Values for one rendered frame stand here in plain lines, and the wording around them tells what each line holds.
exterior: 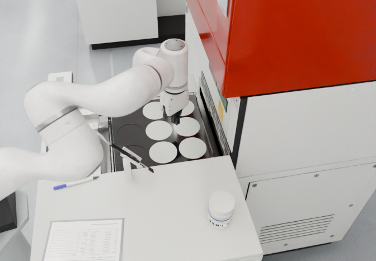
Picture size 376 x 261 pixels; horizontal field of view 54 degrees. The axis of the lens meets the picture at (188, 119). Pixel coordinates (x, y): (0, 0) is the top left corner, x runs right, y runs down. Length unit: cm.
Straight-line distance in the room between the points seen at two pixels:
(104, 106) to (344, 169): 106
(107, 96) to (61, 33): 295
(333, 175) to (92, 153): 104
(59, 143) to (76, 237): 37
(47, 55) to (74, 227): 249
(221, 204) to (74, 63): 248
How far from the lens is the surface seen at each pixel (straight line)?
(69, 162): 83
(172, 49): 112
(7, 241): 136
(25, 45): 367
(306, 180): 155
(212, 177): 120
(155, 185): 118
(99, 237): 111
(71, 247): 111
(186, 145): 136
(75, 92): 81
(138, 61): 107
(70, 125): 82
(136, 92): 80
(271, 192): 154
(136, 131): 141
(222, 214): 103
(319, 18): 100
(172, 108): 125
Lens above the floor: 194
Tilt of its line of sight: 46 degrees down
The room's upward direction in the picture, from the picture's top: 1 degrees clockwise
